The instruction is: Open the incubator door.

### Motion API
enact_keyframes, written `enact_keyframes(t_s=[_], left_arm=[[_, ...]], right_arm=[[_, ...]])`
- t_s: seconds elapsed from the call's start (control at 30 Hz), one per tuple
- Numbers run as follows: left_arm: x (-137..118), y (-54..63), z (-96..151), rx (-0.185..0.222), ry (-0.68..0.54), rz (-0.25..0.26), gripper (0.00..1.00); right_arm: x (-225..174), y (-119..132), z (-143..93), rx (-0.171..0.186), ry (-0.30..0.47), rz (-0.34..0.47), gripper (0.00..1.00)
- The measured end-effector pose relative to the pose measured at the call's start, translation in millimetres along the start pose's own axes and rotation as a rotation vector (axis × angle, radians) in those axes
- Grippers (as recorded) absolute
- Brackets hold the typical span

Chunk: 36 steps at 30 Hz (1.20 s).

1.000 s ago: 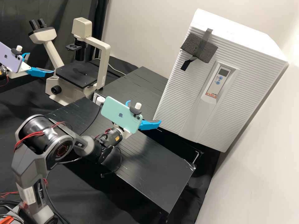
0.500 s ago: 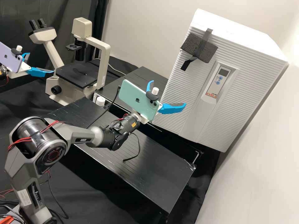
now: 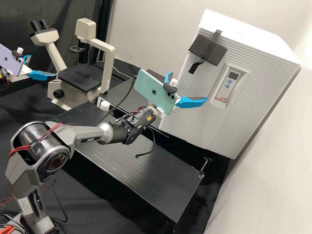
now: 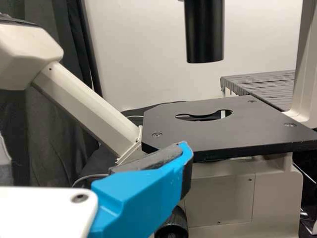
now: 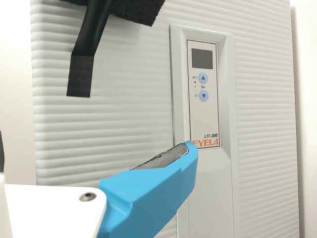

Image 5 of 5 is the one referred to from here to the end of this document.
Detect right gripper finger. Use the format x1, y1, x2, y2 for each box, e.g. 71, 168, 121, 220
47, 139, 200, 238

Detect incubator door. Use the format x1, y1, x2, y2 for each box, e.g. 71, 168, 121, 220
29, 0, 297, 238

